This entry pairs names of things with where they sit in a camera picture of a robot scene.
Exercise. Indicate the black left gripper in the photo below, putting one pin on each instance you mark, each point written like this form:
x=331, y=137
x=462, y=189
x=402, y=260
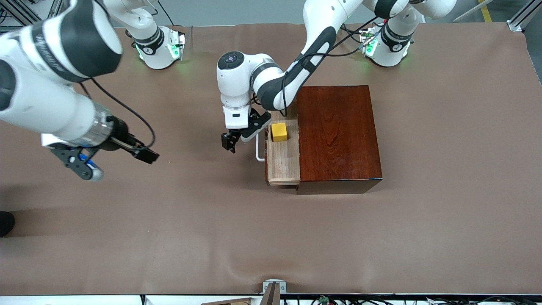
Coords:
x=230, y=140

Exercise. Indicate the yellow wooden block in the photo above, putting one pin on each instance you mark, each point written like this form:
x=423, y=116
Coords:
x=279, y=132

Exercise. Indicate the brown table cover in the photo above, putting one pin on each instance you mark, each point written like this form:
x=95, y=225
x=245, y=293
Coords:
x=211, y=233

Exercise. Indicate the black round object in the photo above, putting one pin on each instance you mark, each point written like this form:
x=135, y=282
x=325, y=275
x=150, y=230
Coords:
x=6, y=223

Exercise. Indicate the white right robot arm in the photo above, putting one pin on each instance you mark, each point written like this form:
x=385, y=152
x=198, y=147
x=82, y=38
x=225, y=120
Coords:
x=38, y=97

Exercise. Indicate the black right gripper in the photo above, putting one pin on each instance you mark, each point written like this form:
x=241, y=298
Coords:
x=120, y=136

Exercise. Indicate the dark wooden drawer cabinet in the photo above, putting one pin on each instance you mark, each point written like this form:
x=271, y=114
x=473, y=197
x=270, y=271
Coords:
x=338, y=135

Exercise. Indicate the metal clamp bracket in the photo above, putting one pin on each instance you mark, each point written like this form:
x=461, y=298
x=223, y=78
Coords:
x=274, y=288

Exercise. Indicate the aluminium frame profile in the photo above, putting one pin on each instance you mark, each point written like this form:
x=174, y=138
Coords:
x=525, y=12
x=12, y=10

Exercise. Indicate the light wooden board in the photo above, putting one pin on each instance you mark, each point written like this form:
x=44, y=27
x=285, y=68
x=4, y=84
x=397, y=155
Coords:
x=230, y=302

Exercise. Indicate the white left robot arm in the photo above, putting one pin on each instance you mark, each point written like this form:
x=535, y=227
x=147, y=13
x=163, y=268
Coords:
x=237, y=80

